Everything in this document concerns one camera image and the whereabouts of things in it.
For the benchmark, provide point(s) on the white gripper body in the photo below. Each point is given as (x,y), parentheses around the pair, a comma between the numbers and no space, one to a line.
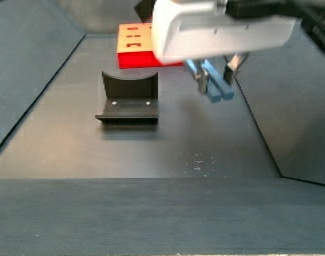
(193,29)

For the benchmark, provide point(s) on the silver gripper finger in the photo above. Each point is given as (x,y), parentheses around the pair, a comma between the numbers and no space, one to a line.
(201,76)
(233,66)

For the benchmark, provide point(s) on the blue double-square peg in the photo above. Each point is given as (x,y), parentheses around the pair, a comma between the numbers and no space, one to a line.
(219,89)

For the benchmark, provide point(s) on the red shape-sorting board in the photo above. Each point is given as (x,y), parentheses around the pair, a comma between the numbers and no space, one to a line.
(134,49)

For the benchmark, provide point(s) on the black curved holder stand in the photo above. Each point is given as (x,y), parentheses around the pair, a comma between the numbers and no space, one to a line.
(132,99)

